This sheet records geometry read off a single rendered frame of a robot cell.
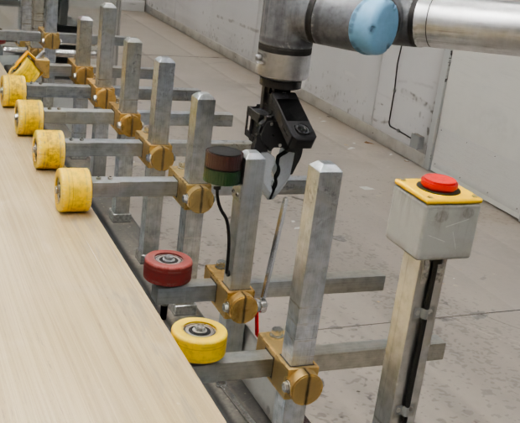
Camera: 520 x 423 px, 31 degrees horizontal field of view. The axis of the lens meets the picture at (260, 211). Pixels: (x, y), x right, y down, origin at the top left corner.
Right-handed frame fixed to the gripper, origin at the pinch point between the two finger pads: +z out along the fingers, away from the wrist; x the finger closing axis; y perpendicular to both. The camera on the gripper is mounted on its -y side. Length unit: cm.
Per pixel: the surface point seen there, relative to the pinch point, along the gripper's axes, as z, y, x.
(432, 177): -23, -59, 8
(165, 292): 14.8, -6.5, 19.8
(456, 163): 87, 295, -245
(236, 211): -0.3, -9.0, 9.9
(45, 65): 3, 118, 20
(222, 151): -10.4, -9.1, 13.3
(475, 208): -20, -63, 4
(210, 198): 5.0, 11.9, 7.0
